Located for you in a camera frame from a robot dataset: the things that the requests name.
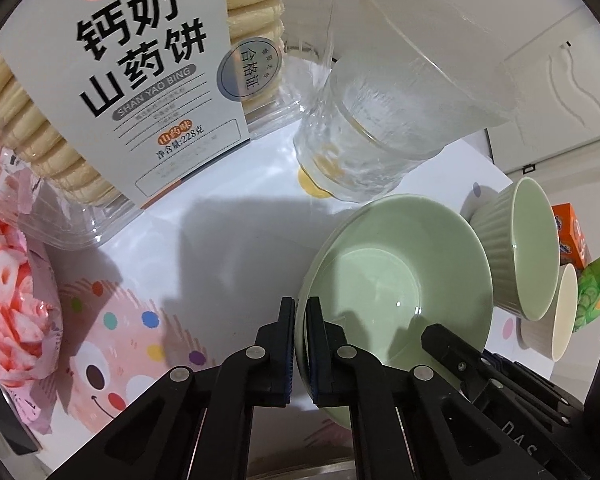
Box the small cream ribbed bowl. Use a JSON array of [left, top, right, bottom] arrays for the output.
[[518, 263, 578, 362]]

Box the wide pale green bowl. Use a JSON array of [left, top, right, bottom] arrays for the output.
[[294, 194, 496, 430]]

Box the ribbed pale green bowl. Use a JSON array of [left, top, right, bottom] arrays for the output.
[[470, 177, 559, 322]]

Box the green Lays chips bag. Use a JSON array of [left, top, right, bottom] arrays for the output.
[[572, 257, 600, 333]]

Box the orange Ovaltine biscuit box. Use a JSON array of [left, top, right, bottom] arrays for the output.
[[552, 203, 590, 270]]

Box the pink snack bag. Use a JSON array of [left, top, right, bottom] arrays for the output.
[[0, 129, 64, 436]]

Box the biscuit box with white label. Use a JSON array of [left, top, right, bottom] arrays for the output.
[[0, 0, 299, 249]]

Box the clear glass cup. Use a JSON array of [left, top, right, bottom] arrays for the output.
[[294, 0, 518, 203]]

